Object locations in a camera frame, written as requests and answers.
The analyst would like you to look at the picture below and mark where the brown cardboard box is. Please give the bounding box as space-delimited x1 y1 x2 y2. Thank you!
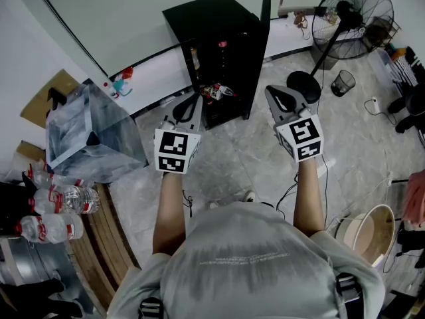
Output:
19 69 81 130

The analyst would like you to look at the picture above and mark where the black white striped bag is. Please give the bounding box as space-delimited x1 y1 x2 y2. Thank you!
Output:
388 46 425 86

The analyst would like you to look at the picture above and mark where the black standing floor fan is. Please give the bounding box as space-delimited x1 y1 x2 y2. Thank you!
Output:
286 0 395 105

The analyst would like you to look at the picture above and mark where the black mini fridge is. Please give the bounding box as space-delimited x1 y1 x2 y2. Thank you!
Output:
161 0 272 131

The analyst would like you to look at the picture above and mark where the white plastic bucket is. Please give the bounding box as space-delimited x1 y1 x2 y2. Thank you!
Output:
334 204 396 268

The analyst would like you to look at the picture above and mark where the black wire mesh wastebasket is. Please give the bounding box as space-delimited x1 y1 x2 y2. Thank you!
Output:
330 69 357 98

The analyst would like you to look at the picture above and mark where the round wooden table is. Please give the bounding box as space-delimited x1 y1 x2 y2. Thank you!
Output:
68 181 142 312

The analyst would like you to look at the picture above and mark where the pink cloth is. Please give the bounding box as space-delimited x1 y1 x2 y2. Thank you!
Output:
400 169 425 226

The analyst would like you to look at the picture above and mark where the black backpack strap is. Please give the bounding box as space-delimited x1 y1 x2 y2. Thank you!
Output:
138 296 165 319
335 272 363 312

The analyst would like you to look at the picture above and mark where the black cloth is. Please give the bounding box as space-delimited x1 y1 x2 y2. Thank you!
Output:
0 277 84 319

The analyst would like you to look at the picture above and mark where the black office chair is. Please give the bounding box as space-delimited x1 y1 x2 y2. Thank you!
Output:
387 82 425 148

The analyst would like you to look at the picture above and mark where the person's grey t-shirt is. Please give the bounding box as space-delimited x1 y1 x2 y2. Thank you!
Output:
106 200 386 319

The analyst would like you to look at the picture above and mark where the grey metal box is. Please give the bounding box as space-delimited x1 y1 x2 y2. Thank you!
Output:
0 237 96 315

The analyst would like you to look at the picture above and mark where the amber bottle in fridge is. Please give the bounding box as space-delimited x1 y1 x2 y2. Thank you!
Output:
190 46 201 71

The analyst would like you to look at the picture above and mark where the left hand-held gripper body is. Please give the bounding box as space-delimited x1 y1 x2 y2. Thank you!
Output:
153 110 203 175

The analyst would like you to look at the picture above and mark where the clear plastic storage bin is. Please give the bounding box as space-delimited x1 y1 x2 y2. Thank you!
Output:
376 49 403 96

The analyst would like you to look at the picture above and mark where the clear red-label water bottle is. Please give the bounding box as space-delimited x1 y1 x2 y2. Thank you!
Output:
27 162 96 189
14 212 84 245
32 184 101 216

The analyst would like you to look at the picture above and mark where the red-capped drink bottle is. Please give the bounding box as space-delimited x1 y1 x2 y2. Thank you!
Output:
200 82 238 101

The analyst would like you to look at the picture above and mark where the clear acrylic box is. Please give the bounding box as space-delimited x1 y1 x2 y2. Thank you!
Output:
44 82 149 183

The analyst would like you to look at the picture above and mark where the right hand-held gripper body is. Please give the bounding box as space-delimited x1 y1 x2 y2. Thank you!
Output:
275 104 325 163

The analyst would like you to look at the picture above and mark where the red and blue toy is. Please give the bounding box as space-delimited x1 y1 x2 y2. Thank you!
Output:
109 66 134 99

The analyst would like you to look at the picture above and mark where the small brown figurine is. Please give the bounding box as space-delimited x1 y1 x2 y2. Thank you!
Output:
293 11 312 40

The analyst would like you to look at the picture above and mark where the black wire rack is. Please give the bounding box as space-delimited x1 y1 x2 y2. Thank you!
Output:
363 15 402 51

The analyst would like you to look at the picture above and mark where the person's left forearm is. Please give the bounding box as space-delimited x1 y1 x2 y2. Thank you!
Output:
151 170 187 256

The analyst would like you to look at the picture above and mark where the person's right forearm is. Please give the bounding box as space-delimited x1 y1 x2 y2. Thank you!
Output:
292 157 327 238

